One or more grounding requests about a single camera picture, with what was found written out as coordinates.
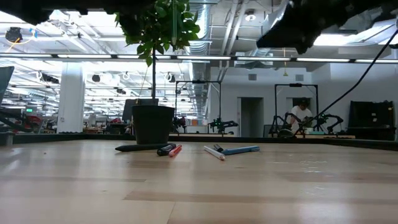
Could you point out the silver ventilation duct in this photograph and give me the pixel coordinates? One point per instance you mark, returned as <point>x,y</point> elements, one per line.
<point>275,18</point>

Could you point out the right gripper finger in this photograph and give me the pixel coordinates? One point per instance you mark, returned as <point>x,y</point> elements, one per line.
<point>289,28</point>
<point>308,43</point>

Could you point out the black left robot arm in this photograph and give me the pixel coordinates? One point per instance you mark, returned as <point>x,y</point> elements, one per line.
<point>28,12</point>

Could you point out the white pillar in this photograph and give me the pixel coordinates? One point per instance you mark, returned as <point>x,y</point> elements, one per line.
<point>71,105</point>

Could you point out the long ceiling light strip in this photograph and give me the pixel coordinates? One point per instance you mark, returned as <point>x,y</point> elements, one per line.
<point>202,58</point>

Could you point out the black pen with rubber grip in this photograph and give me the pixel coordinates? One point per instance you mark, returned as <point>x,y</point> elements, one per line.
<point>164,150</point>

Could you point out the black cabinet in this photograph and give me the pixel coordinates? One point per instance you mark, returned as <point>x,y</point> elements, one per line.
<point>370,115</point>

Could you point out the person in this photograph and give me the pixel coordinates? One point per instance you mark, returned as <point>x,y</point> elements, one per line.
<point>300,113</point>

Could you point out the black background metal frame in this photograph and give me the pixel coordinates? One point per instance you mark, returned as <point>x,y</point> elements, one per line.
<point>295,85</point>
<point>199,81</point>

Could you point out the black background monitor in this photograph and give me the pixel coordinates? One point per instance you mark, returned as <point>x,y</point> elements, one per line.
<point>129,109</point>

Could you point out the black table frame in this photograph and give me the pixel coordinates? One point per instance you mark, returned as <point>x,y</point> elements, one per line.
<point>77,138</point>

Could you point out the black plant pot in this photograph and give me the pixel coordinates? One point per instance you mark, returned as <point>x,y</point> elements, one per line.
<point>152,124</point>

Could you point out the white pencil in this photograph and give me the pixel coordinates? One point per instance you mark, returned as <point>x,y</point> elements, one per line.
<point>214,153</point>

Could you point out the green leafy plant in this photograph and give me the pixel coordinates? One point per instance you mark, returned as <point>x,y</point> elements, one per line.
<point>161,34</point>

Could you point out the blue pen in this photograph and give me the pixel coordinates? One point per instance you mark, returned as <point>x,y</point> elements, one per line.
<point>241,150</point>

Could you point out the black ceiling-hung device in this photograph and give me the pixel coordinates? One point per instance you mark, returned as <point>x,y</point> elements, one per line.
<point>14,34</point>

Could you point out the orange pencil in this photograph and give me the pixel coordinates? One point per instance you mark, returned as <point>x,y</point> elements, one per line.
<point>175,151</point>

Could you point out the black background robot arm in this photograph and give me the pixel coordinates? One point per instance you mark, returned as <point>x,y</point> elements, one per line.
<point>178,123</point>
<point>222,124</point>
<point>334,119</point>
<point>281,124</point>

